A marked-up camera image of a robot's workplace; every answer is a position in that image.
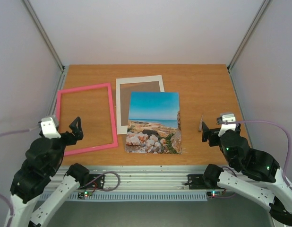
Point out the pink photo frame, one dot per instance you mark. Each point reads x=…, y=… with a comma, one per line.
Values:
x=94, y=105

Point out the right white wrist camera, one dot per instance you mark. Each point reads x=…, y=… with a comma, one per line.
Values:
x=227, y=120

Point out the right controller board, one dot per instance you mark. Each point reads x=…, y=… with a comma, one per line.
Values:
x=212, y=194

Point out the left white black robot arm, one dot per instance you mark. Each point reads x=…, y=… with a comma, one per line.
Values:
x=43, y=159

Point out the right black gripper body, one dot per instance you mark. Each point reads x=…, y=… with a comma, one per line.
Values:
x=213, y=136

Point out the aluminium corner post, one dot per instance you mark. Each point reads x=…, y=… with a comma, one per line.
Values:
x=38, y=24
x=251, y=29

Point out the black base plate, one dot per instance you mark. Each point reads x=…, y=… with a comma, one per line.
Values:
x=95, y=181
x=195, y=182

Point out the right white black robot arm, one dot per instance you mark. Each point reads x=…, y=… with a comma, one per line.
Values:
x=276, y=193

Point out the white mat board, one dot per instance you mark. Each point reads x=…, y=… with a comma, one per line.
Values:
x=157, y=78

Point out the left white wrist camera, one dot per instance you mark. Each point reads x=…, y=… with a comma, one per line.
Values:
x=49, y=127

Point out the grey slotted cable duct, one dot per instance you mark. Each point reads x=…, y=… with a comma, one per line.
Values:
x=141, y=196

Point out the left aluminium corner post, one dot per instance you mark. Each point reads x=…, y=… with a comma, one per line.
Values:
x=38, y=24

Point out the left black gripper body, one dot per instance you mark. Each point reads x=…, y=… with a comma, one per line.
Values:
x=72, y=139

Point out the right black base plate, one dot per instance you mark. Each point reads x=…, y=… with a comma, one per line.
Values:
x=195, y=182

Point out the left controller board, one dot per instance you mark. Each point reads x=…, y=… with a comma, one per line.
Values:
x=84, y=195

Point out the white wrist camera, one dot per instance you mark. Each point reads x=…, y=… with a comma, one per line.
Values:
x=227, y=120
x=49, y=127

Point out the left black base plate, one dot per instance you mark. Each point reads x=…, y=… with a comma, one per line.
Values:
x=95, y=181

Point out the controller board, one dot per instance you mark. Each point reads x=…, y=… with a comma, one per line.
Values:
x=84, y=195
x=212, y=194

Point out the beach landscape photo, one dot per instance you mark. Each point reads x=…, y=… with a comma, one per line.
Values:
x=154, y=123

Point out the aluminium front rail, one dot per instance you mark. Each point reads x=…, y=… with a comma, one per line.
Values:
x=145, y=178

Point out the right aluminium corner post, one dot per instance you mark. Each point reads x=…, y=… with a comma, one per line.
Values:
x=251, y=29

